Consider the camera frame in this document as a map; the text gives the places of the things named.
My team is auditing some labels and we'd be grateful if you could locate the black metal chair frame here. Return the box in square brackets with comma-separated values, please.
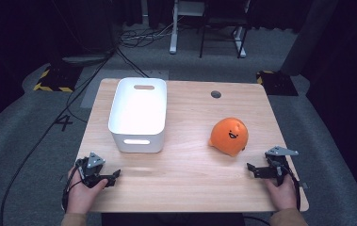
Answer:
[199, 0, 251, 59]

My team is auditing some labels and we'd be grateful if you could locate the white desk leg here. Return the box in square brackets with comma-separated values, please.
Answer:
[233, 25, 248, 59]
[169, 0, 181, 56]

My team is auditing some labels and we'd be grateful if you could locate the grey pillar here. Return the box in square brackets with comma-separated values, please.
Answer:
[280, 0, 339, 77]

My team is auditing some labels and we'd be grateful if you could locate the black yellow striped base plate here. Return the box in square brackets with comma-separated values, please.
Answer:
[255, 70, 300, 97]
[32, 65, 84, 93]

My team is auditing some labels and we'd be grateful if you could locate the bundle of floor cables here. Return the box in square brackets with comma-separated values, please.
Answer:
[119, 18, 175, 49]

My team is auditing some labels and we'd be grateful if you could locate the long black floor cable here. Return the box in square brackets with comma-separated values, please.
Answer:
[0, 46, 119, 226]

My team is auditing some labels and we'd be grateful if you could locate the white plastic storage bin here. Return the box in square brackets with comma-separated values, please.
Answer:
[107, 76, 168, 154]

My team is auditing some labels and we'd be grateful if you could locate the person's right hand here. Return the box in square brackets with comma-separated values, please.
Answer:
[264, 173, 299, 212]

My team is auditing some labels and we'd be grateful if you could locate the left hand-held gripper cable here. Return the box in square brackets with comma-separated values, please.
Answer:
[61, 165, 84, 212]

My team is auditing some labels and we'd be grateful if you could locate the grey round stand base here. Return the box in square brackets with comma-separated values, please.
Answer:
[60, 54, 108, 68]

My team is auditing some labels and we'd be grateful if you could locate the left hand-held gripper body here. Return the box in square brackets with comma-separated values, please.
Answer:
[75, 152, 108, 189]

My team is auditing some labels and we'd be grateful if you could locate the hand-held gripper cable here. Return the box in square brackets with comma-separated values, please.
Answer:
[284, 166, 302, 212]
[61, 165, 84, 212]

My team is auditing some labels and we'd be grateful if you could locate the right hand-held gripper cable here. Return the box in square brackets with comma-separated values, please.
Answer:
[284, 166, 302, 212]

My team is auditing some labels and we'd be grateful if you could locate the person's left hand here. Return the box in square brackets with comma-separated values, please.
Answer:
[66, 166, 108, 215]

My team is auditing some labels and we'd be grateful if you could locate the person's dark lap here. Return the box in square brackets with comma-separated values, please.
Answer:
[101, 212, 247, 226]

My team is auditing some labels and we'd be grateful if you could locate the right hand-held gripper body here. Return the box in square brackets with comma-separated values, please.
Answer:
[264, 145, 300, 186]

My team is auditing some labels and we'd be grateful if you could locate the orange smiling plush toy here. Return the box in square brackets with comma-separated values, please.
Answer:
[207, 117, 250, 158]

